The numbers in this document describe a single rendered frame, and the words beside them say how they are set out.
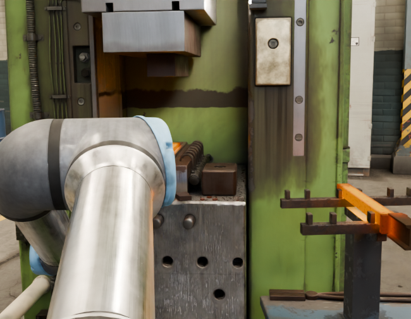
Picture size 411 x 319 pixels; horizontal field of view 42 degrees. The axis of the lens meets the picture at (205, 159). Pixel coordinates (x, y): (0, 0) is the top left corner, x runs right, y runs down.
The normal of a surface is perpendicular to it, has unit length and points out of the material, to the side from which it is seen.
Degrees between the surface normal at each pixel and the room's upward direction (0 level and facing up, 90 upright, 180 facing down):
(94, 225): 21
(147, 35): 90
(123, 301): 35
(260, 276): 90
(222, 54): 90
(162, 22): 90
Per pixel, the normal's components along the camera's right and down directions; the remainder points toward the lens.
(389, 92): -0.29, 0.13
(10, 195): -0.37, 0.60
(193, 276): -0.08, 0.15
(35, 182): -0.04, 0.38
